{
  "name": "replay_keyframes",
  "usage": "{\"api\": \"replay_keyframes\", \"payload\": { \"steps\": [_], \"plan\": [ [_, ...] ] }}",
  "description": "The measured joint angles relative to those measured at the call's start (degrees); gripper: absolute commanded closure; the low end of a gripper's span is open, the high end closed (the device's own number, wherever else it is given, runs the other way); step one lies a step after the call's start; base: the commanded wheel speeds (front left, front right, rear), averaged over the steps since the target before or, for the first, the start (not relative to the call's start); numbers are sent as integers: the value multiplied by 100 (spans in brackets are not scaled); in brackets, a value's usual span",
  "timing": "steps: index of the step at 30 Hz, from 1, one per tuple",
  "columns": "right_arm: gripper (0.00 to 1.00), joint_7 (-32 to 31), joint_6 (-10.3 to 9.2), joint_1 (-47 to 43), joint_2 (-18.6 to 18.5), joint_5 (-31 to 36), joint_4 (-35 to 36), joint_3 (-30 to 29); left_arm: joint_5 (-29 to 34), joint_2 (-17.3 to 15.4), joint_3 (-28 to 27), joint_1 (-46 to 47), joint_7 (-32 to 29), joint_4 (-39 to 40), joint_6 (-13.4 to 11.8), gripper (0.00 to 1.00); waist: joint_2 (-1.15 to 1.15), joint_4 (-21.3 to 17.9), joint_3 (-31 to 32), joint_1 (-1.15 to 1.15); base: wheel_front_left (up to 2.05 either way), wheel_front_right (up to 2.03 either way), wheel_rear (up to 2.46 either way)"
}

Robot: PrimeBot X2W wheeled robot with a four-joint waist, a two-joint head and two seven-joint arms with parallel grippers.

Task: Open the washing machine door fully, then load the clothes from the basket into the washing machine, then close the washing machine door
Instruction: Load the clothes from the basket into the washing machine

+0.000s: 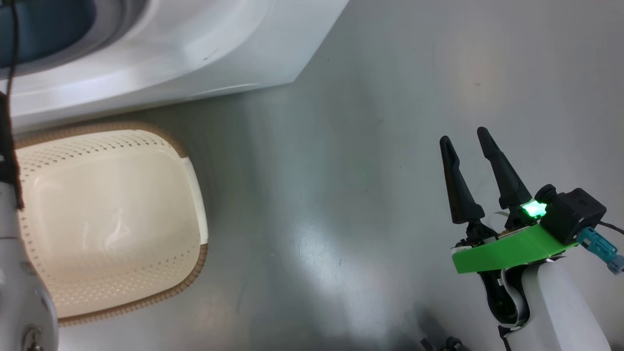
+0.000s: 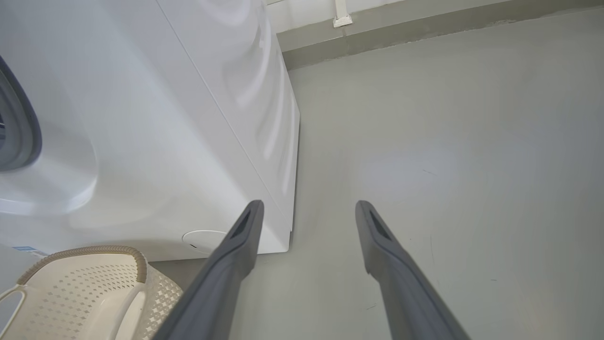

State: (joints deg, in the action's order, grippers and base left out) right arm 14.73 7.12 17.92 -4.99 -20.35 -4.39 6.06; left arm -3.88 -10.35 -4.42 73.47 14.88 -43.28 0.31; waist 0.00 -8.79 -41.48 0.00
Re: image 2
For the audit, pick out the white washing machine body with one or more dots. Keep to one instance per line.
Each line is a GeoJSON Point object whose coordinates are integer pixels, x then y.
{"type": "Point", "coordinates": [155, 141]}

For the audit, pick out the cream perforated laundry basket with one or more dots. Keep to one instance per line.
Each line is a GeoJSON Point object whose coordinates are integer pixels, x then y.
{"type": "Point", "coordinates": [71, 293]}

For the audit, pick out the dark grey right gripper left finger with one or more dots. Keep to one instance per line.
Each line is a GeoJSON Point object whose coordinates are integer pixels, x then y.
{"type": "Point", "coordinates": [212, 283]}

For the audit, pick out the blue energy label sticker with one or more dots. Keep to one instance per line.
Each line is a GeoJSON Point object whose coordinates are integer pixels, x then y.
{"type": "Point", "coordinates": [28, 250]}

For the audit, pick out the round white filter cover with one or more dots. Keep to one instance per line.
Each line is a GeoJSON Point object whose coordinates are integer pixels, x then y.
{"type": "Point", "coordinates": [203, 241]}

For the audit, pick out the grey rubber door gasket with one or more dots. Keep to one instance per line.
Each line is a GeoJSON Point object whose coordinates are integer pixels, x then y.
{"type": "Point", "coordinates": [21, 127]}

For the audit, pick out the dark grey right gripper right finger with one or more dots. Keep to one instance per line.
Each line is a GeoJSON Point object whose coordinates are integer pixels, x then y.
{"type": "Point", "coordinates": [410, 293]}

